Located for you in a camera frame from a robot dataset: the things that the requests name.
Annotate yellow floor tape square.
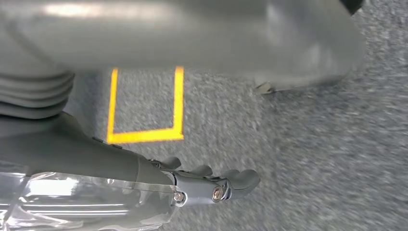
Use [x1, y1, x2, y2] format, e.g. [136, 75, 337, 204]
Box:
[106, 66, 186, 145]

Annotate grey robot body shell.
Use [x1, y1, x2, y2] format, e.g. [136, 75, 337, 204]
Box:
[0, 0, 366, 94]

